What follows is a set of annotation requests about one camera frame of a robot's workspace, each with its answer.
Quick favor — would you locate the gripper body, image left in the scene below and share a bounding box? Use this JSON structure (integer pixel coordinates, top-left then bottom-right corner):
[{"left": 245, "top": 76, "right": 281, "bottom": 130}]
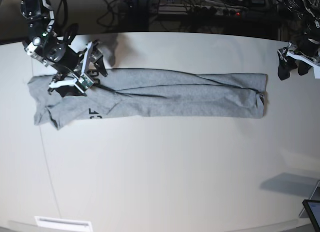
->
[{"left": 52, "top": 46, "right": 104, "bottom": 80}]

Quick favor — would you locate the black tablet screen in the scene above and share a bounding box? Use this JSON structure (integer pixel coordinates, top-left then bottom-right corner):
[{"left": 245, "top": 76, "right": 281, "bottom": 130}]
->
[{"left": 302, "top": 200, "right": 320, "bottom": 232}]

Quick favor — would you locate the grey T-shirt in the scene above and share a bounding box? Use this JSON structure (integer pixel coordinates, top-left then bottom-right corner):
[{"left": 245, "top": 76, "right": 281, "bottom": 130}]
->
[{"left": 28, "top": 68, "right": 268, "bottom": 130}]

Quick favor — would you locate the gripper body, image right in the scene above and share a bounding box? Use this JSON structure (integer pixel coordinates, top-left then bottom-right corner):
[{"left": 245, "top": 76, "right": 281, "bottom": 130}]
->
[{"left": 297, "top": 35, "right": 320, "bottom": 58}]

